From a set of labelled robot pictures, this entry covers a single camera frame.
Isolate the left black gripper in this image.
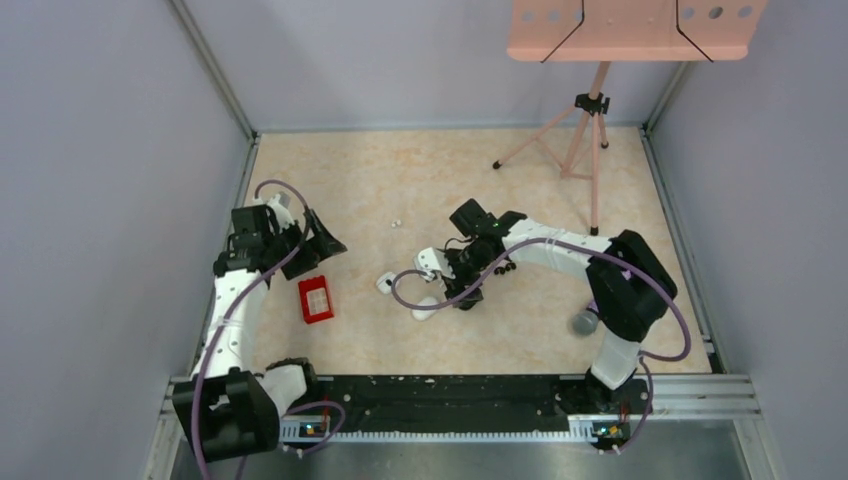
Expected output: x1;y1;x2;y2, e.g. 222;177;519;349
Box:
263;209;345;280

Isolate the red plastic box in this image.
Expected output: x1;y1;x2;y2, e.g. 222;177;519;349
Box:
298;275;335;325

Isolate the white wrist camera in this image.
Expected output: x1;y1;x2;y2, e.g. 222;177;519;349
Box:
414;247;455;282
266;192;295;229

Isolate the white oval charging case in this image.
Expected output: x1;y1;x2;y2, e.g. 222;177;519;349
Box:
410;296;439;322

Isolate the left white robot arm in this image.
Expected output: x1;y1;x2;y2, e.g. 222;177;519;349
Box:
172;202;347;465

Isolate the pink music stand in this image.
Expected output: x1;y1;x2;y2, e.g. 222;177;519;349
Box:
492;0;770;236

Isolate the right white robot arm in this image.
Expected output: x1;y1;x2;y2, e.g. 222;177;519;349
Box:
416;199;678;412

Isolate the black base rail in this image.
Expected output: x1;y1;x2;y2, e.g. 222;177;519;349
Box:
295;374;649;434

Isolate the purple handheld microphone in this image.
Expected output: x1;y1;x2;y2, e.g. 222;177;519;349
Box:
570;301;600;337

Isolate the small white square earbud case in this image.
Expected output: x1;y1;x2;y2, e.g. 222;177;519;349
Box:
376;272;396;295

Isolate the black clip earbuds pair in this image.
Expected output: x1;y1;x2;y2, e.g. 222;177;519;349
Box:
494;262;517;275

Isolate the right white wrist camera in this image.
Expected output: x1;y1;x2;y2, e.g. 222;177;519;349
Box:
414;247;455;282

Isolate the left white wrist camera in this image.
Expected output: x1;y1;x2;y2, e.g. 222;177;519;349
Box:
266;192;295;229

